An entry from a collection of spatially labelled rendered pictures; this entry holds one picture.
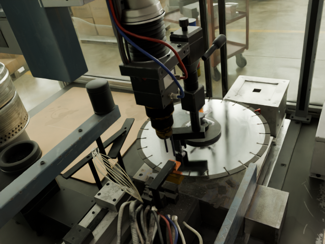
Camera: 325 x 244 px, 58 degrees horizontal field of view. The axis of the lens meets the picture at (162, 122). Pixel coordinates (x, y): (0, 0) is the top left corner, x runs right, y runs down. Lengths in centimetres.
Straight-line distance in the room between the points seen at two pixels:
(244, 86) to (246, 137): 36
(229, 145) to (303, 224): 28
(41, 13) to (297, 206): 76
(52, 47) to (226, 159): 44
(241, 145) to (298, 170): 29
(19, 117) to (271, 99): 86
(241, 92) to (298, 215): 44
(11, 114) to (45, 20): 62
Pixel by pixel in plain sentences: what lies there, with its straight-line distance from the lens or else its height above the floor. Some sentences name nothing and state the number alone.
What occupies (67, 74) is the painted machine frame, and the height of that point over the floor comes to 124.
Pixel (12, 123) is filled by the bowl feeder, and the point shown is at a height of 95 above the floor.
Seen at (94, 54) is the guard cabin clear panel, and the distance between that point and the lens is 158.
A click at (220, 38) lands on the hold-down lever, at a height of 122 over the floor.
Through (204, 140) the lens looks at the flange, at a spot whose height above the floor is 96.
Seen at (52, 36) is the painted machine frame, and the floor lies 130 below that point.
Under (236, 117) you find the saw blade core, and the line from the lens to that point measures 84.
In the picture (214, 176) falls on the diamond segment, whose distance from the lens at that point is 67.
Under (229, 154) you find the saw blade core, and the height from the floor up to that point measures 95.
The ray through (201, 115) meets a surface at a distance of 76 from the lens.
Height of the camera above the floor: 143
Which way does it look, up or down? 34 degrees down
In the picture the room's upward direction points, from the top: 11 degrees counter-clockwise
